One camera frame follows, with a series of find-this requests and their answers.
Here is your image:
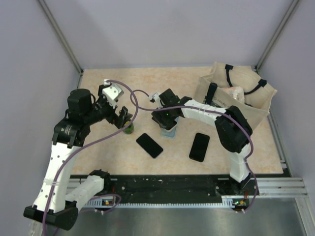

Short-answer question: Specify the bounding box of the bare black phone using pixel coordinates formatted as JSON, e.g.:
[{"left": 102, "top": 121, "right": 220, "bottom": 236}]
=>
[{"left": 136, "top": 133, "right": 163, "bottom": 159}]

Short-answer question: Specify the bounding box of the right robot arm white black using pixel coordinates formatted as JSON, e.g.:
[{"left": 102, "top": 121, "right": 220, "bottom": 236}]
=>
[{"left": 149, "top": 89, "right": 253, "bottom": 195}]

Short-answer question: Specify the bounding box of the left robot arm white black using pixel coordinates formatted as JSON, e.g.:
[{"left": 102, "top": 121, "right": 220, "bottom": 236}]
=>
[{"left": 23, "top": 80, "right": 135, "bottom": 234}]

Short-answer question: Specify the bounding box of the green glass bottle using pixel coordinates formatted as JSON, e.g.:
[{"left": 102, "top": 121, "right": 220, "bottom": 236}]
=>
[{"left": 123, "top": 113, "right": 134, "bottom": 135}]

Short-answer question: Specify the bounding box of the beige canvas tote bag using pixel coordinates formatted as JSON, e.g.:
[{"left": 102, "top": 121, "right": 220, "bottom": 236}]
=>
[{"left": 193, "top": 62, "right": 277, "bottom": 130}]

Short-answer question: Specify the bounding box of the pink white item in bag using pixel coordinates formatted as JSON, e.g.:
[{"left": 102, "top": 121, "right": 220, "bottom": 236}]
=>
[{"left": 222, "top": 87, "right": 245, "bottom": 104}]

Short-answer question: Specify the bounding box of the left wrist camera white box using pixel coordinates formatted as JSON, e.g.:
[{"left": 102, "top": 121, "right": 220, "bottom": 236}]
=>
[{"left": 102, "top": 79, "right": 124, "bottom": 107}]

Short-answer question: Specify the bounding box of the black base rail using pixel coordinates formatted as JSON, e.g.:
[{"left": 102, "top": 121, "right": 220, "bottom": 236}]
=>
[{"left": 70, "top": 174, "right": 259, "bottom": 205}]

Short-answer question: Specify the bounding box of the white slotted cable duct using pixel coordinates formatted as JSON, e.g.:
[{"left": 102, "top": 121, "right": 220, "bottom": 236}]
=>
[{"left": 83, "top": 197, "right": 250, "bottom": 210}]

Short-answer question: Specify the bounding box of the right aluminium frame post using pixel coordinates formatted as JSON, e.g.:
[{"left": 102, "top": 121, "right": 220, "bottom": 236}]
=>
[{"left": 254, "top": 0, "right": 301, "bottom": 73}]

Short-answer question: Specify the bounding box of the aluminium frame post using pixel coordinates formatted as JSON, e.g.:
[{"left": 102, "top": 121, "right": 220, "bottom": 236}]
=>
[
  {"left": 36, "top": 0, "right": 84, "bottom": 76},
  {"left": 254, "top": 0, "right": 301, "bottom": 73}
]

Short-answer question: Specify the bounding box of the left aluminium frame post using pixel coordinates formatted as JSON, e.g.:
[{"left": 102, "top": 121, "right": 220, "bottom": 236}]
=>
[{"left": 36, "top": 0, "right": 84, "bottom": 76}]

